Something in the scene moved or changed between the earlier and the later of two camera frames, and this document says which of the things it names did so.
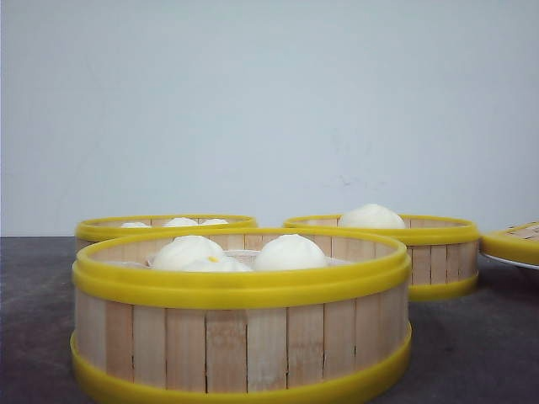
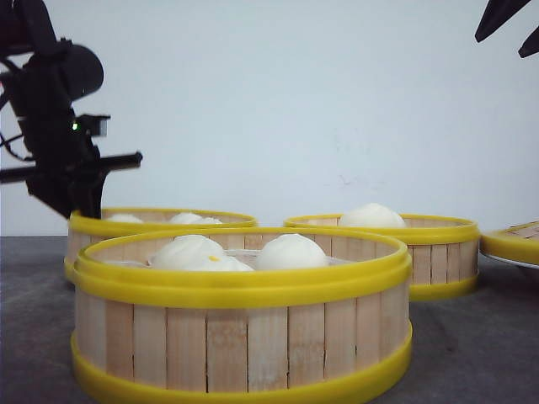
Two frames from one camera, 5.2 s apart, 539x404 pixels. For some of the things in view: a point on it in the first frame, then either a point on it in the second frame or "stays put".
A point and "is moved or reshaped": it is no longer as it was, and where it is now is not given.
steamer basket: [90, 231] is moved or reshaped
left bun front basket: [190, 252] stays put
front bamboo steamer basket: [239, 315] stays put
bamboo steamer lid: [518, 241] stays put
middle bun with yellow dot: [211, 262] stays put
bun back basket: [135, 225] to [125, 218]
